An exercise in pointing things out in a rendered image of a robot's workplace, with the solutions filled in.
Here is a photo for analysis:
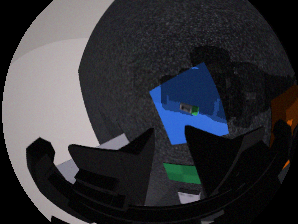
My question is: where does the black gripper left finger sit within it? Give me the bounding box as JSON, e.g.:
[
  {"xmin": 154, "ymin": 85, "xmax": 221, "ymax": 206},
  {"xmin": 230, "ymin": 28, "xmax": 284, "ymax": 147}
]
[{"xmin": 68, "ymin": 128, "xmax": 156, "ymax": 206}]

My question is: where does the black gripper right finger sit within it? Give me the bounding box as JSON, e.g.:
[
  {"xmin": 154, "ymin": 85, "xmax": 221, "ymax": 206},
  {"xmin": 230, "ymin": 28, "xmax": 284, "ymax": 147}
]
[{"xmin": 185, "ymin": 125, "xmax": 265, "ymax": 198}]

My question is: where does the white flat rectangular block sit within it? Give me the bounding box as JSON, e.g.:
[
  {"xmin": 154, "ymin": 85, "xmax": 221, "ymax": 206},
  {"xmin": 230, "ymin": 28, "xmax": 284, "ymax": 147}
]
[{"xmin": 177, "ymin": 189, "xmax": 201, "ymax": 204}]

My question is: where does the grey panel with two small square holes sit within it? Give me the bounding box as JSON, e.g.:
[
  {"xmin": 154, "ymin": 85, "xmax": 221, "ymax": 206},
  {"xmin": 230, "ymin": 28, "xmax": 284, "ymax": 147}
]
[{"xmin": 56, "ymin": 133, "xmax": 130, "ymax": 184}]

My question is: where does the green flat square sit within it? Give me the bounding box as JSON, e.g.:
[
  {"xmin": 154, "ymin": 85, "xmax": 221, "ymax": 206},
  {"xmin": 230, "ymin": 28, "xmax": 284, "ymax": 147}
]
[{"xmin": 162, "ymin": 163, "xmax": 201, "ymax": 184}]

